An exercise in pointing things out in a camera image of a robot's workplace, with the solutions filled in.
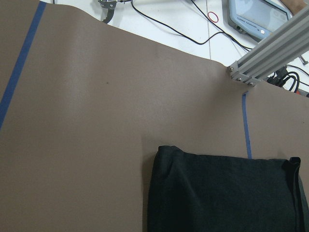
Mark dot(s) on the black graphic t-shirt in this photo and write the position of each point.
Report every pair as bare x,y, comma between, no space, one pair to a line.
205,193

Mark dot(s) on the red rubber band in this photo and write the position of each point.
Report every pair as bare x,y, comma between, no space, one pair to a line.
213,17

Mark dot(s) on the metal reacher grabber tool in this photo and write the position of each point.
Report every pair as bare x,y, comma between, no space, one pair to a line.
110,5

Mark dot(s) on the aluminium frame post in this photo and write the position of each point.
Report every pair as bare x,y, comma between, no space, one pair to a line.
281,47

